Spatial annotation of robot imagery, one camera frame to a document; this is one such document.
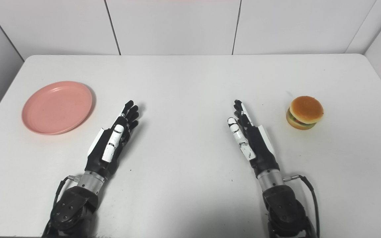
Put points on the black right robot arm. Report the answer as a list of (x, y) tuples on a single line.
[(283, 205)]

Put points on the toy hamburger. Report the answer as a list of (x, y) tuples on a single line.
[(306, 109)]

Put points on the pink round plate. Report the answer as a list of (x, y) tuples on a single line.
[(56, 108)]

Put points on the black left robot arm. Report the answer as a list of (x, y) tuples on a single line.
[(73, 206)]

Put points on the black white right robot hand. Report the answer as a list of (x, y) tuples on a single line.
[(261, 148)]

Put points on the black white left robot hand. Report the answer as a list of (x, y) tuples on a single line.
[(98, 155)]

